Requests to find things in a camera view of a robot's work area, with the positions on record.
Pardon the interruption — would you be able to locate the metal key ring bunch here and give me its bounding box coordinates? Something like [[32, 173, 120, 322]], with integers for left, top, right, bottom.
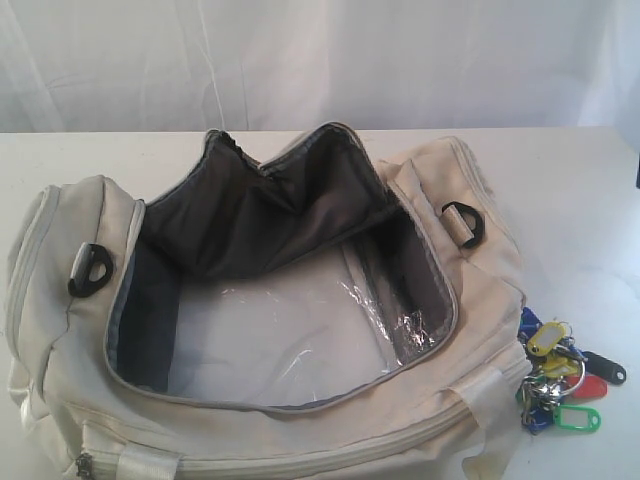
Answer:
[[517, 344, 589, 426]]

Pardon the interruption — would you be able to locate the black key tag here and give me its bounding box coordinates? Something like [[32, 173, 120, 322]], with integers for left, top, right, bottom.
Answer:
[[582, 350, 627, 385]]

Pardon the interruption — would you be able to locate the cream fabric duffel bag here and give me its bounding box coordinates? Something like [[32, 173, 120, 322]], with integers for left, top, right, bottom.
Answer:
[[6, 123, 530, 479]]

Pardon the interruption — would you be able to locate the blue key tag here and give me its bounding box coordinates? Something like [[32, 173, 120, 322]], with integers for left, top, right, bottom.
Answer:
[[521, 409, 554, 435], [517, 307, 543, 345]]

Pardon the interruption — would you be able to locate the green key tag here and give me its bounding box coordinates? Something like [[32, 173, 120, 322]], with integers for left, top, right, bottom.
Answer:
[[553, 405, 602, 432]]

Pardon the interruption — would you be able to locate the white backdrop curtain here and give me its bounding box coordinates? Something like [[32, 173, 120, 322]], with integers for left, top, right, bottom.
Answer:
[[1, 1, 639, 139]]

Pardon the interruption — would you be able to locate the red key tag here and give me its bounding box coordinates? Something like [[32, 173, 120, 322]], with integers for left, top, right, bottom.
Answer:
[[566, 375, 608, 401]]

